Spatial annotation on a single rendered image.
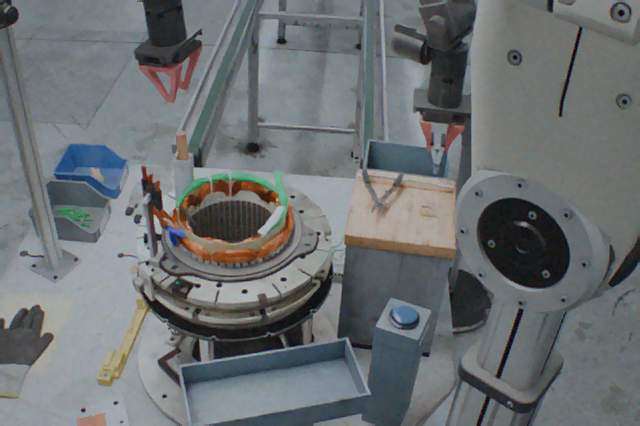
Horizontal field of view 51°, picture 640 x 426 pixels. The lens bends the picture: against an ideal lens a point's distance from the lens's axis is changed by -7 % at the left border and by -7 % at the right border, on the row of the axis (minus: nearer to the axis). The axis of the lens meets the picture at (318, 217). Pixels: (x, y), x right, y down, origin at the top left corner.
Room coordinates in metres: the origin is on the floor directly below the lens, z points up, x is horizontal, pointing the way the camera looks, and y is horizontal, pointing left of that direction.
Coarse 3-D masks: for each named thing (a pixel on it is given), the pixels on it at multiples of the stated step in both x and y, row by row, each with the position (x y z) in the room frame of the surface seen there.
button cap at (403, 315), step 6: (402, 306) 0.79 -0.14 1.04; (408, 306) 0.79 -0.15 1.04; (396, 312) 0.78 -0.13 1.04; (402, 312) 0.78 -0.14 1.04; (408, 312) 0.78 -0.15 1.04; (414, 312) 0.78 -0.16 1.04; (396, 318) 0.77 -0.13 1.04; (402, 318) 0.77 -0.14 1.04; (408, 318) 0.77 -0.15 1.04; (414, 318) 0.77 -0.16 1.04; (402, 324) 0.76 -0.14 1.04; (408, 324) 0.76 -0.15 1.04
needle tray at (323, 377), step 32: (288, 352) 0.67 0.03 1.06; (320, 352) 0.69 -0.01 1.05; (352, 352) 0.67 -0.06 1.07; (192, 384) 0.63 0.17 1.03; (224, 384) 0.63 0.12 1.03; (256, 384) 0.64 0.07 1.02; (288, 384) 0.64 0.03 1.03; (320, 384) 0.64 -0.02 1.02; (352, 384) 0.65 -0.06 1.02; (192, 416) 0.57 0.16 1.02; (224, 416) 0.58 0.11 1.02; (256, 416) 0.55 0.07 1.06; (288, 416) 0.57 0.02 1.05; (320, 416) 0.58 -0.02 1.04
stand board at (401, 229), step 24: (360, 192) 1.06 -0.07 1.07; (384, 192) 1.06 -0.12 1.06; (408, 192) 1.07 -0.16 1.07; (432, 192) 1.07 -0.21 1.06; (360, 216) 0.99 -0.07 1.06; (384, 216) 0.99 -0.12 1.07; (408, 216) 0.99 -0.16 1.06; (360, 240) 0.93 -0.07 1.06; (384, 240) 0.93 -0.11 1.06; (408, 240) 0.93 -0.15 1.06; (432, 240) 0.93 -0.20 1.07
